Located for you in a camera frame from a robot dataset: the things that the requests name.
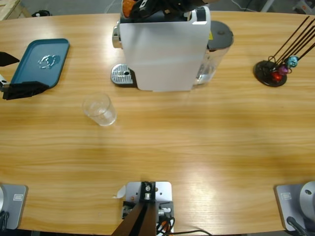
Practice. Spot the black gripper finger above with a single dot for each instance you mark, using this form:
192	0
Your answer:
24	89
141	9
7	59

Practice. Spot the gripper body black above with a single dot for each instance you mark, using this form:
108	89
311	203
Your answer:
3	84
177	5

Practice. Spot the orange coffee capsule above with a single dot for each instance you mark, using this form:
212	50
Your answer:
126	8

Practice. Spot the clear drinking glass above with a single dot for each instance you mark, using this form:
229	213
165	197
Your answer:
99	113

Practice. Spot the white capsule coffee machine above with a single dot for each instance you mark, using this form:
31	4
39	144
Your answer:
160	54

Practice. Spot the red coffee capsule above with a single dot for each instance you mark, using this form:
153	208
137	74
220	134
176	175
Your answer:
277	76

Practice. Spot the purple coffee capsule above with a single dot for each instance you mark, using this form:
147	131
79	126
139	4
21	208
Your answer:
283	70

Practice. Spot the blue coffee capsule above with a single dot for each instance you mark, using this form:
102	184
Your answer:
292	61

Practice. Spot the teal plastic tray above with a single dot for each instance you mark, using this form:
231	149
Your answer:
29	71

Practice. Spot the light wooden pallet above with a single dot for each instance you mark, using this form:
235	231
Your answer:
9	7

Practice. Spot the clear water tank dark lid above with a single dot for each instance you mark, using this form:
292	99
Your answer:
220	34

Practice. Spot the small black floor object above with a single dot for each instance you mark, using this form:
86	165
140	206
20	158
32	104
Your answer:
43	13

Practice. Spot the grey metal furniture leg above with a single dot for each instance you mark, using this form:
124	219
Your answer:
267	5

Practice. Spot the black capsule holder with rods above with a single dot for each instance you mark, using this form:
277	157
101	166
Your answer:
264	73

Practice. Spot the white object with orange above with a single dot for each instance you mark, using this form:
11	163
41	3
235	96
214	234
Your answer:
302	6

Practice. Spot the white paper tab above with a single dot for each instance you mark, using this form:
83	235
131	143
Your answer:
121	191

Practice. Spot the orange plastic clip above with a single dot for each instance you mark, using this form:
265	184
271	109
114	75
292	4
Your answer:
164	224

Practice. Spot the arm grey base plate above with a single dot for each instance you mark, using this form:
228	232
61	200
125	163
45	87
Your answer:
17	206
290	209

